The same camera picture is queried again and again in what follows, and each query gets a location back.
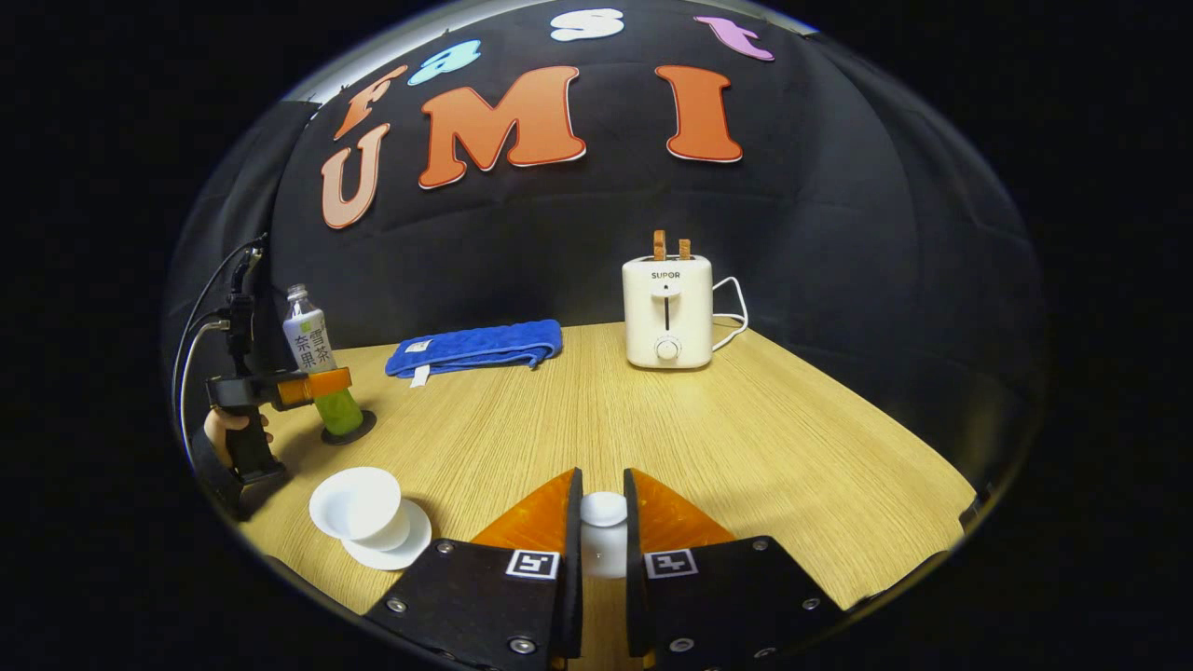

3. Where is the white saucer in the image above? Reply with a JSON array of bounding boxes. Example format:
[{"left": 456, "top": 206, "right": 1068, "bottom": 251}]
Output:
[{"left": 340, "top": 499, "right": 433, "bottom": 571}]

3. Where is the black hand-held gripper cable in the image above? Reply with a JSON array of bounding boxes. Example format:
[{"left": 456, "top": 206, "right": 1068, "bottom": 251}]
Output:
[{"left": 172, "top": 238, "right": 267, "bottom": 467}]

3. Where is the white toaster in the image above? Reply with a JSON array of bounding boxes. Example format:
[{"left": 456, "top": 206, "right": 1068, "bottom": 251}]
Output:
[{"left": 622, "top": 254, "right": 715, "bottom": 370}]

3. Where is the dark brown round coaster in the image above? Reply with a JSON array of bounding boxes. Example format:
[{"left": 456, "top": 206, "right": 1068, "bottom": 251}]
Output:
[{"left": 321, "top": 410, "right": 378, "bottom": 445}]

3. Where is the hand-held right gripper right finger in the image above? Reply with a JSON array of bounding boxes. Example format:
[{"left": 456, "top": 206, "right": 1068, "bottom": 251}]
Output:
[{"left": 623, "top": 468, "right": 849, "bottom": 670}]

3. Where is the white teacup lid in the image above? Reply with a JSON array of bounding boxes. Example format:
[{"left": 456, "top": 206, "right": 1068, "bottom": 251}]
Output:
[{"left": 580, "top": 491, "right": 630, "bottom": 581}]

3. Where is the blue folded towel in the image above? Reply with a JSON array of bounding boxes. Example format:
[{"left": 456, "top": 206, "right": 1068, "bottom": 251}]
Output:
[{"left": 385, "top": 320, "right": 564, "bottom": 388}]

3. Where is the green-label plastic water bottle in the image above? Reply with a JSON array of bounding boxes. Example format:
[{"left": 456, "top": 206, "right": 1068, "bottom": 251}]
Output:
[{"left": 282, "top": 284, "right": 366, "bottom": 439}]

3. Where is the white toaster power cable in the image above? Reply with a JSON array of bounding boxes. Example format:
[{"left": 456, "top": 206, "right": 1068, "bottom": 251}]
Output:
[{"left": 711, "top": 276, "right": 749, "bottom": 353}]

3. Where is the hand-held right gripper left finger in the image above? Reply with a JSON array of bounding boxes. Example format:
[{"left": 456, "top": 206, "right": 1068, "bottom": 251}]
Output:
[{"left": 363, "top": 468, "right": 584, "bottom": 670}]

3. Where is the white porcelain teacup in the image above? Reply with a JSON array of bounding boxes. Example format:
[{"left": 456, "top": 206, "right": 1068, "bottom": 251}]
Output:
[{"left": 309, "top": 467, "right": 411, "bottom": 553}]

